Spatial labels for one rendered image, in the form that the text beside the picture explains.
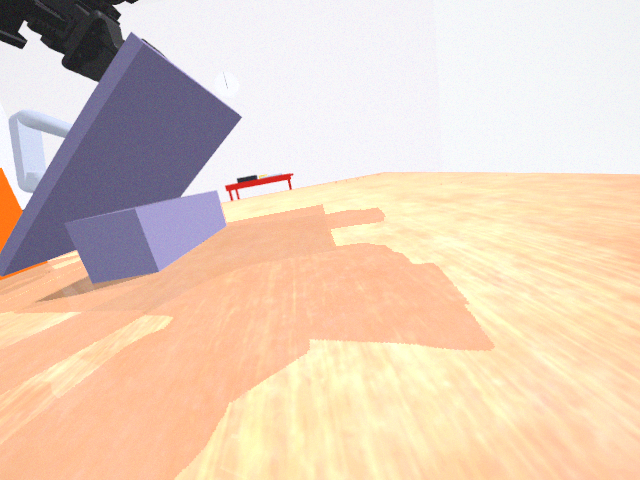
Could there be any lavender switch panel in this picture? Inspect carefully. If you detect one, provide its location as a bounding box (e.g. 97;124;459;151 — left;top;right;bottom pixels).
0;32;242;284

